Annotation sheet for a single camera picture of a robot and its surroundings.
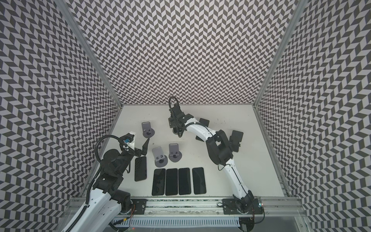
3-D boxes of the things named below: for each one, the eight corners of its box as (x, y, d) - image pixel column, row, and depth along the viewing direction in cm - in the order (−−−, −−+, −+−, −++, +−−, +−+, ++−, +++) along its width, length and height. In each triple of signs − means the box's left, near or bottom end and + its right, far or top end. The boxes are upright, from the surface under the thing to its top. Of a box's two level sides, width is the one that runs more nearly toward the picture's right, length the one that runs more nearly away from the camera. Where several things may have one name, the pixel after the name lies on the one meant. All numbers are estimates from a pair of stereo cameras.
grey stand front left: (157, 168, 87) (154, 162, 79) (155, 155, 92) (151, 148, 85) (168, 164, 89) (166, 157, 81) (165, 152, 94) (162, 144, 86)
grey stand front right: (169, 162, 90) (167, 155, 82) (171, 151, 95) (169, 143, 87) (181, 162, 90) (180, 155, 82) (182, 151, 95) (181, 143, 87)
